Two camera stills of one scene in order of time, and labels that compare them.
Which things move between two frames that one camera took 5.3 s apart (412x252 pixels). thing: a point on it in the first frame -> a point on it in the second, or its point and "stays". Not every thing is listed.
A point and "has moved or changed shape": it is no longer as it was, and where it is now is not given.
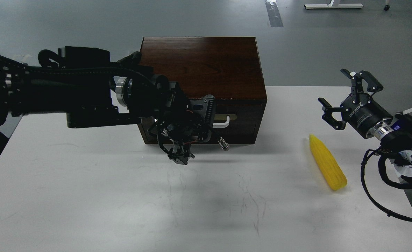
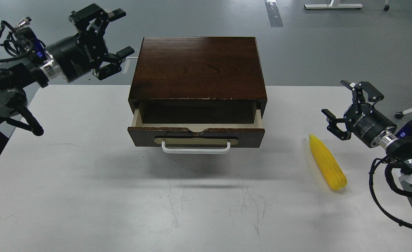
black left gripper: [165, 110] -> [76, 55]
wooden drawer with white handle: [236, 121] has moved or changed shape
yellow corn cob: [334, 173] stays
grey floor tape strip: [274, 16] stays
